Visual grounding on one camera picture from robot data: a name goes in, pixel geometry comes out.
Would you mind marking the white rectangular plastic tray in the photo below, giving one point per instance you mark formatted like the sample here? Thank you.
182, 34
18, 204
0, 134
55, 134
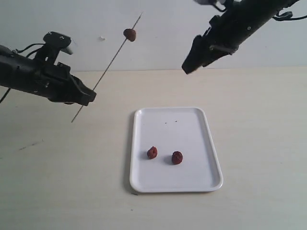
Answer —
170, 129

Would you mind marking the dried red fruit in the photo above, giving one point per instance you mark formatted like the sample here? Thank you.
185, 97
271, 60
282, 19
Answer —
152, 152
130, 34
177, 157

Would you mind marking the thin metal skewer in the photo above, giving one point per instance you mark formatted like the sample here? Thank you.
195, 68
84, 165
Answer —
109, 65

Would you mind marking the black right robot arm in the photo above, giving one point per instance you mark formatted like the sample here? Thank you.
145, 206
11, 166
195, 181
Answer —
239, 20

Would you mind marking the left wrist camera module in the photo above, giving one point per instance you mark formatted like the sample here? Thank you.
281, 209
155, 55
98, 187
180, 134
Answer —
54, 44

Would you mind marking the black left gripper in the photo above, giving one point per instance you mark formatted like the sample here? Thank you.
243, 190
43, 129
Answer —
55, 83

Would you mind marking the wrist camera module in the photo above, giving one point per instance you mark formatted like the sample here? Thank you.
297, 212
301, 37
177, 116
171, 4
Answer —
219, 5
54, 44

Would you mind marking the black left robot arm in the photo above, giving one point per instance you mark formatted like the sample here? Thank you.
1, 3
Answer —
15, 70

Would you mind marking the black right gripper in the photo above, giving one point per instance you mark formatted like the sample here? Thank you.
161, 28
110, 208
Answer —
215, 43

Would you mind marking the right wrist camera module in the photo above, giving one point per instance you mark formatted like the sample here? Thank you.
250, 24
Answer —
219, 5

